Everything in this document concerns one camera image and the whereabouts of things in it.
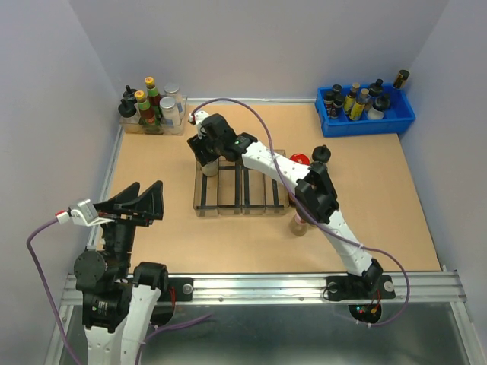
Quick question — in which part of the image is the chili sauce bottle back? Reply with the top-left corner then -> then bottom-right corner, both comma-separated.
145,76 -> 161,118

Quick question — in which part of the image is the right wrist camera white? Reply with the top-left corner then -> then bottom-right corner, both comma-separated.
188,110 -> 209,125

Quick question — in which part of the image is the clear corner storage box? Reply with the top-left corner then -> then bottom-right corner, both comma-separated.
119,104 -> 185,135

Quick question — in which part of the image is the silver lid jar front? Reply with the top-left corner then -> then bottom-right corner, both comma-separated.
159,97 -> 181,127

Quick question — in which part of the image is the dark bottle behind blue bin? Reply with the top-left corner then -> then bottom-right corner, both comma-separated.
393,69 -> 410,90

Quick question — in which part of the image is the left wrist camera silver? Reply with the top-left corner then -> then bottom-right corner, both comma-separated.
55,199 -> 100,227

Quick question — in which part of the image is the white powder jar black lid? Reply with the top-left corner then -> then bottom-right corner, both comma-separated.
201,160 -> 218,177

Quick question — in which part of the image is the black knob bottle in bin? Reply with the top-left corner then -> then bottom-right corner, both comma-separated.
367,78 -> 390,120

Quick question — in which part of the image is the clear bin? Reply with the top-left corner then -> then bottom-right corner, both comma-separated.
193,162 -> 218,219
240,167 -> 266,216
217,157 -> 241,216
263,148 -> 290,217

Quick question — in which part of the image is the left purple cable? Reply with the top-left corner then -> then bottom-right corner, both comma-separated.
26,218 -> 91,365

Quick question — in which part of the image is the black knob bottle front left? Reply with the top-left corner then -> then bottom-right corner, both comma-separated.
118,99 -> 139,124

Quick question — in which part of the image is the yellow label bottle in bin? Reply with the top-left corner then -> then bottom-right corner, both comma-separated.
343,83 -> 369,121

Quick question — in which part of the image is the blue plastic bin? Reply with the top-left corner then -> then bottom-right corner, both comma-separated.
314,83 -> 415,138

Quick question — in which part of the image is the silver lid jar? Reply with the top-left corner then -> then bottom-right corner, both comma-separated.
164,82 -> 184,113
159,97 -> 181,127

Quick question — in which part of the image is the black knob bottle back left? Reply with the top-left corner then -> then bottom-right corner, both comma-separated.
123,85 -> 137,104

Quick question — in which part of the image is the pink lid spice jar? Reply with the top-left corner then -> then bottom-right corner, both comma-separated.
289,213 -> 309,236

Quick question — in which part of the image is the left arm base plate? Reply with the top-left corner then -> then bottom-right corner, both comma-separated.
158,276 -> 194,303

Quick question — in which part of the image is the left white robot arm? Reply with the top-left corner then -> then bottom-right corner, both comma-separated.
68,180 -> 170,364

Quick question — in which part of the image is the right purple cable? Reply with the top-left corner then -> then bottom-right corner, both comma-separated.
191,97 -> 411,330

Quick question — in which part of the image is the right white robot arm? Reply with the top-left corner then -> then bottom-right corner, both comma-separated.
188,111 -> 383,297

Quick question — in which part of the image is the chili sauce bottle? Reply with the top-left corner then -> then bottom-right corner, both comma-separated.
145,76 -> 161,118
134,90 -> 158,125

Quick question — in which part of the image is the purple cable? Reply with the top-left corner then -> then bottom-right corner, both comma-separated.
26,218 -> 91,365
191,97 -> 411,330

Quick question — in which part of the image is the chili sauce bottle front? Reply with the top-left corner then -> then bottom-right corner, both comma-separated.
134,90 -> 158,125

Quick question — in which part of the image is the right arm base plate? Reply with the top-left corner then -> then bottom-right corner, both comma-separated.
326,275 -> 396,301

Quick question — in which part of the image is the aluminium rail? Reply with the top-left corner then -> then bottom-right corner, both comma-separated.
62,270 -> 467,306

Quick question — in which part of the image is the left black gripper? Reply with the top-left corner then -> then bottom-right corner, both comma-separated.
95,176 -> 165,274

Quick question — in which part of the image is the black knob lid bottle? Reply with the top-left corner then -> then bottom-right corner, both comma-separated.
311,144 -> 332,164

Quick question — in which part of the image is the silver lid jar back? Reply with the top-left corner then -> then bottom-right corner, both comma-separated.
164,82 -> 184,113

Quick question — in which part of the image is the red lid sauce jar back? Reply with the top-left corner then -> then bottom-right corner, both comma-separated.
290,153 -> 310,165

